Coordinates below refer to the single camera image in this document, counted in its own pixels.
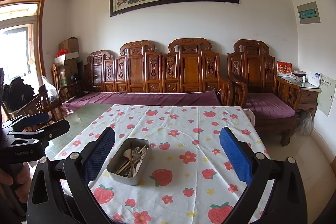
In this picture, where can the person's left hand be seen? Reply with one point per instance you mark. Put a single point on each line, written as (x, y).
(26, 187)

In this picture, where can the red artificial flowers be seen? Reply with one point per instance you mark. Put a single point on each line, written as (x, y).
(62, 52)

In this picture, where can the grey green wall box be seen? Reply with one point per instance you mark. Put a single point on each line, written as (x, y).
(309, 12)

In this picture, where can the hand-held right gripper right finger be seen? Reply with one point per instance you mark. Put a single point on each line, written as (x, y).
(233, 155)

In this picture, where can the purple armchair cushion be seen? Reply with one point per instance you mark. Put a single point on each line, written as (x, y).
(267, 106)

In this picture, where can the black cloth pile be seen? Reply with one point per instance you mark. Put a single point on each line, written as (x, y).
(18, 91)

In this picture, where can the carved wooden sofa bench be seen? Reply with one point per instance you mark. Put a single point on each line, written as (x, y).
(136, 69)

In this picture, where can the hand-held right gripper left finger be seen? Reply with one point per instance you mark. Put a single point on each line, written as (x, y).
(101, 155)

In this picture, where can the wooden side table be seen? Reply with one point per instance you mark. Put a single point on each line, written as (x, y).
(307, 98)

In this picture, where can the purple sofa cushion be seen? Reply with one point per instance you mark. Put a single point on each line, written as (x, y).
(147, 98)

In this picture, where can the clear plastic bag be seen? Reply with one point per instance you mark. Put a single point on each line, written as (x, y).
(50, 88)

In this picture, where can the white wall panel door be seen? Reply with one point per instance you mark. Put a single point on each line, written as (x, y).
(326, 95)

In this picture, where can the heap of mixed cutlery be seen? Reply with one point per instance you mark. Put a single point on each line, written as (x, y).
(131, 161)

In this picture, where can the strawberry flower print tablecloth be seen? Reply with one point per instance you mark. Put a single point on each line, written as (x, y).
(183, 121)

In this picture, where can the brown cardboard box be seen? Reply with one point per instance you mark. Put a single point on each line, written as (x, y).
(68, 45)

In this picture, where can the grey plastic bag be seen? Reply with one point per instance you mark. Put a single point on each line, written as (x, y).
(305, 121)

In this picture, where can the white router device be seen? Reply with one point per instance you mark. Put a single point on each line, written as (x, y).
(314, 79)

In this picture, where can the black desk lamp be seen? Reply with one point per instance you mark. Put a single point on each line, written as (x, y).
(74, 78)

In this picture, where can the white flat box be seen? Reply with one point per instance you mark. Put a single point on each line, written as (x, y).
(67, 56)

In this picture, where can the stack of cardboard boxes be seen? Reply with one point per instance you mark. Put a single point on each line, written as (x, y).
(69, 70)

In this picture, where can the carved wooden armchair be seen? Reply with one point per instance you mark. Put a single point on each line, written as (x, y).
(253, 66)

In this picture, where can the carved wooden chair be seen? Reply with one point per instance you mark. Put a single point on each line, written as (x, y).
(39, 106)

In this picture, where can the rectangular metal container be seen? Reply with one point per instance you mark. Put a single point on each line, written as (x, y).
(123, 180)

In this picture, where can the wooden door frame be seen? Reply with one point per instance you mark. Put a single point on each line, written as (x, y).
(40, 29)

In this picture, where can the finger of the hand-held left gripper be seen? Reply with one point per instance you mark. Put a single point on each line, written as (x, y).
(36, 119)
(57, 126)

